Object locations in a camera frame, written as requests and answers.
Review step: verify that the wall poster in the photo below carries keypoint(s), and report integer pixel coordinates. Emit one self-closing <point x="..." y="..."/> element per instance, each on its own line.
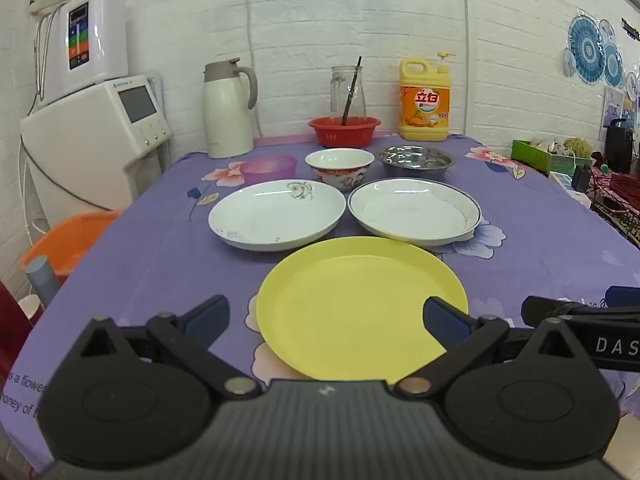
<point x="617" y="107"/>

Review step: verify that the red plastic colander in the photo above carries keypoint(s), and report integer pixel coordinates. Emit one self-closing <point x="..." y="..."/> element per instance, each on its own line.
<point x="345" y="135"/>

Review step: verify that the stainless steel bowl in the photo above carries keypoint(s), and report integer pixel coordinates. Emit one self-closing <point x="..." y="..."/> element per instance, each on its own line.
<point x="415" y="160"/>

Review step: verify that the orange plastic basin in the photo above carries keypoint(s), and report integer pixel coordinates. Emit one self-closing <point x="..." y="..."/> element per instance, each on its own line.
<point x="65" y="245"/>

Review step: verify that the purple floral tablecloth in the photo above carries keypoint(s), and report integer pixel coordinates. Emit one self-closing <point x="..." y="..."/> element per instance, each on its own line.
<point x="150" y="260"/>

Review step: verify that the red plastic basket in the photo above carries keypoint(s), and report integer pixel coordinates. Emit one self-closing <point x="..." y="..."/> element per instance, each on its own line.
<point x="625" y="187"/>

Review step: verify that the blue plate wall decoration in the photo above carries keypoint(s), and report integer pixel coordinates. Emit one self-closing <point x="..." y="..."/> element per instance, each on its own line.
<point x="587" y="50"/>

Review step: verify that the black stirring stick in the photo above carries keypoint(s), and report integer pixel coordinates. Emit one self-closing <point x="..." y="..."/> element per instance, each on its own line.
<point x="350" y="90"/>

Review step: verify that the patterned dark cloth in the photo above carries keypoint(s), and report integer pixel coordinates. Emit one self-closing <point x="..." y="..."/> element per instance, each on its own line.
<point x="617" y="220"/>

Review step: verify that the yellow plastic plate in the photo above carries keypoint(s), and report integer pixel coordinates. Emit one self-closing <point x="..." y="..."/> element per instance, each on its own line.
<point x="350" y="305"/>

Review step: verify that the white plate with floral print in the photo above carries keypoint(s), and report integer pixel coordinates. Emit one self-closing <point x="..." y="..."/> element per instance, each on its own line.
<point x="270" y="217"/>

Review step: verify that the clear glass pitcher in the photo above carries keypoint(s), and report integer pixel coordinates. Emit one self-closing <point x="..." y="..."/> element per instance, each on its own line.
<point x="356" y="95"/>

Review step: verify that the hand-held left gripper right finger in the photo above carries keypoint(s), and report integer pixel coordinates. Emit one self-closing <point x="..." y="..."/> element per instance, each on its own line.
<point x="445" y="319"/>

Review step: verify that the yellow sponge ball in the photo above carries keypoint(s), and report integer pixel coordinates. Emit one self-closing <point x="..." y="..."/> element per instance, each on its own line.
<point x="577" y="147"/>

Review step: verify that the red chair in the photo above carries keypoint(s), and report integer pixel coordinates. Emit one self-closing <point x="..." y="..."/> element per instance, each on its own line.
<point x="12" y="330"/>

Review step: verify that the yellow detergent pump bottle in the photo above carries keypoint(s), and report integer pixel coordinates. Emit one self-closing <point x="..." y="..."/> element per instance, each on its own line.
<point x="425" y="105"/>

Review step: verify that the white plate with blue rim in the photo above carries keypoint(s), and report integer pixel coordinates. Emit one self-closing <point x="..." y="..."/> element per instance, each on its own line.
<point x="415" y="212"/>

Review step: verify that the black speaker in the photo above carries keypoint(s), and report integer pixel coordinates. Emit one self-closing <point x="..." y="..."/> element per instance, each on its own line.
<point x="619" y="147"/>

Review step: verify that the white power strip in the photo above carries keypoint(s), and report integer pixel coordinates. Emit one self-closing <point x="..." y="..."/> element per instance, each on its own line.
<point x="562" y="182"/>

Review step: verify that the green box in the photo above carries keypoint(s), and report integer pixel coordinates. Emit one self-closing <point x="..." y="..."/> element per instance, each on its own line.
<point x="537" y="157"/>

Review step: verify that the purple plastic bowl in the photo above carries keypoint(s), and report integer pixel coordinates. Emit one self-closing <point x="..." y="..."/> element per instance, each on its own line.
<point x="267" y="167"/>

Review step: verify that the white thermos jug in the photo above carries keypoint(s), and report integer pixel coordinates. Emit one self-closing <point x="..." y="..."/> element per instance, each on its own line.
<point x="222" y="115"/>

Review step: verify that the white appliance with screen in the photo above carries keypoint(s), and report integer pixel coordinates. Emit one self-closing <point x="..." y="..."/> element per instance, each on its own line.
<point x="75" y="150"/>

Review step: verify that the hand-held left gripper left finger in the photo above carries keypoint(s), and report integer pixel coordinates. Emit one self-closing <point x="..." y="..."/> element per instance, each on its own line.
<point x="207" y="317"/>

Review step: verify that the white water purifier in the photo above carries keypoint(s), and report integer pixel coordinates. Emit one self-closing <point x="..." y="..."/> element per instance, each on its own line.
<point x="105" y="35"/>

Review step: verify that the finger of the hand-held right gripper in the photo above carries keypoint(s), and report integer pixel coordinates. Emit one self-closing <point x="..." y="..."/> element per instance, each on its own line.
<point x="542" y="306"/>
<point x="622" y="294"/>

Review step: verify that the grey cylinder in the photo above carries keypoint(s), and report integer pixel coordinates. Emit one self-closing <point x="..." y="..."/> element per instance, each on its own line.
<point x="44" y="280"/>

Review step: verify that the white ceramic bowl red pattern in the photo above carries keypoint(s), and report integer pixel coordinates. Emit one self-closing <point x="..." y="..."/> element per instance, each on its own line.
<point x="340" y="170"/>

